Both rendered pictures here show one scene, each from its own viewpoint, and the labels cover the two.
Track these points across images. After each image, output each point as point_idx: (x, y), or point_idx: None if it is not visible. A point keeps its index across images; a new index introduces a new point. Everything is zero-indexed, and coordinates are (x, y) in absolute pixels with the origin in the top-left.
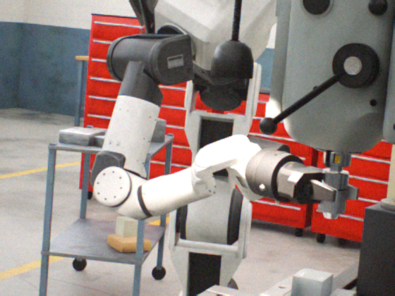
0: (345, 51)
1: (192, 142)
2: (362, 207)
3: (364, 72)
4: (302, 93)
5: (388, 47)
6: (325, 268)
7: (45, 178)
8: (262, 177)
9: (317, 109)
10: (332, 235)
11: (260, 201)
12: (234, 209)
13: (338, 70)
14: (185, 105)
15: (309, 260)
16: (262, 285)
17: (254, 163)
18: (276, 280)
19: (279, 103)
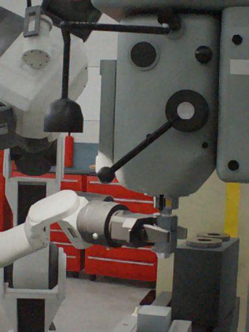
0: (177, 98)
1: (13, 203)
2: (122, 252)
3: (197, 116)
4: (136, 141)
5: (213, 93)
6: (100, 299)
7: None
8: (94, 227)
9: (151, 155)
10: (100, 275)
11: None
12: (52, 259)
13: (172, 115)
14: (4, 173)
15: (87, 294)
16: (56, 316)
17: (85, 214)
18: (65, 312)
19: (108, 155)
